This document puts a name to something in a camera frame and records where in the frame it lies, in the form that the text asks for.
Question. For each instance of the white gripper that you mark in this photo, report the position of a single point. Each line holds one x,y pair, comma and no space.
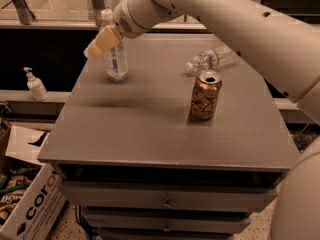
126,20

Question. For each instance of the blue label plastic bottle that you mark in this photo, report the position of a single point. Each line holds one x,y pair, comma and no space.
115,60

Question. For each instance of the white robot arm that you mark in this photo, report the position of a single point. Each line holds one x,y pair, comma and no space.
285,51

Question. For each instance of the white pump dispenser bottle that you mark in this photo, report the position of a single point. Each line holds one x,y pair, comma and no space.
35,85

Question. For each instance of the clear crushed water bottle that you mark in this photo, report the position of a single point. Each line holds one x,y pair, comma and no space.
212,59

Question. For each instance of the gold soda can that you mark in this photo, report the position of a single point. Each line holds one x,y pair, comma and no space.
205,93

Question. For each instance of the grey drawer cabinet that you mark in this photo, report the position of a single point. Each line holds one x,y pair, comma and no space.
141,168

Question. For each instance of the snack bags in box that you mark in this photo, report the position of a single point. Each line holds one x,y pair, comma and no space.
19,181

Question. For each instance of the white cardboard box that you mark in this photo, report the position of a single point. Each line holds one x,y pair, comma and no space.
41,204

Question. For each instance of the metal railing frame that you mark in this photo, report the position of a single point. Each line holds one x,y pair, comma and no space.
49,13

